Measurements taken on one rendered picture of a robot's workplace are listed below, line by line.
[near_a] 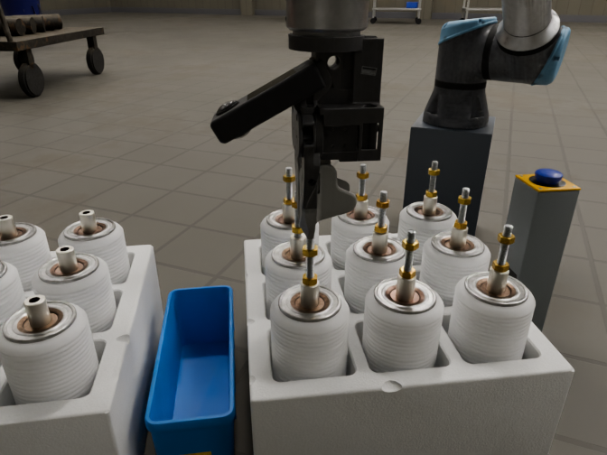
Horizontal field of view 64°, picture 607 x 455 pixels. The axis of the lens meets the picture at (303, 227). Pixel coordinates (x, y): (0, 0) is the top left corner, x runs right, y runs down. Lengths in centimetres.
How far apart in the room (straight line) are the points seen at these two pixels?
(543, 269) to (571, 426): 24
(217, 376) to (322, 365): 31
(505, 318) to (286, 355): 26
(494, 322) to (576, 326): 48
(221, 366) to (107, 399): 31
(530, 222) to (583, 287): 42
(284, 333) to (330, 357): 6
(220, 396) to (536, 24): 88
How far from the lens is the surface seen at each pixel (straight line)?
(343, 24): 46
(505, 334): 65
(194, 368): 89
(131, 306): 75
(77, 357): 62
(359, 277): 69
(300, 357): 59
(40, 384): 63
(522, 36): 110
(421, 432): 67
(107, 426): 62
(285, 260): 68
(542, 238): 87
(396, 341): 60
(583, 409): 92
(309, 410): 60
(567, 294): 120
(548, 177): 85
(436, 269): 73
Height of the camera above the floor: 59
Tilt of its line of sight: 26 degrees down
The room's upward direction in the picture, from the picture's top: straight up
